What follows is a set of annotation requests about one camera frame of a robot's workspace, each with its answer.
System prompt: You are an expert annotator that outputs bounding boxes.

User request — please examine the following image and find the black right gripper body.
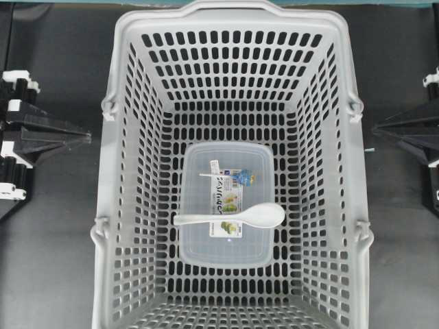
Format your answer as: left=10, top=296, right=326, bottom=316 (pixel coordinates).
left=423, top=67, right=438, bottom=209

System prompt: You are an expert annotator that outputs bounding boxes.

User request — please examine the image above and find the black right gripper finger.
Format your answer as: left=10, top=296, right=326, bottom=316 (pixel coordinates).
left=373, top=98, right=438, bottom=133
left=372, top=128, right=438, bottom=167

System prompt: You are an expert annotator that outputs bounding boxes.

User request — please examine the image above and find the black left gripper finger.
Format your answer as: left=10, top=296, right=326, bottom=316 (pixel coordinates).
left=6, top=101, right=91, bottom=136
left=2, top=128, right=92, bottom=168

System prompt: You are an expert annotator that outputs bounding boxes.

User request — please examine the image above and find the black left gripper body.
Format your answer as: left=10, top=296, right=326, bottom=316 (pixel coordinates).
left=1, top=70, right=40, bottom=219

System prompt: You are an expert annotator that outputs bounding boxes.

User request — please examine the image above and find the white chinese spoon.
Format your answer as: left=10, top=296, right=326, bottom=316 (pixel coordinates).
left=174, top=203, right=285, bottom=229

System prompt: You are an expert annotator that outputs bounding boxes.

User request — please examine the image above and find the grey plastic shopping basket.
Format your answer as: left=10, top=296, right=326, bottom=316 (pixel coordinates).
left=91, top=1, right=374, bottom=328

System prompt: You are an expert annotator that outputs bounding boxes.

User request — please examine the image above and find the clear plastic food container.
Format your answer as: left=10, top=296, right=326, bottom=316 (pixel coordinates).
left=179, top=142, right=275, bottom=269

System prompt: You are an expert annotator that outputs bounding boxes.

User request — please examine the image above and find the blue lollipop on white stick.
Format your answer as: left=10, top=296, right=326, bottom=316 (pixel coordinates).
left=199, top=169, right=256, bottom=186

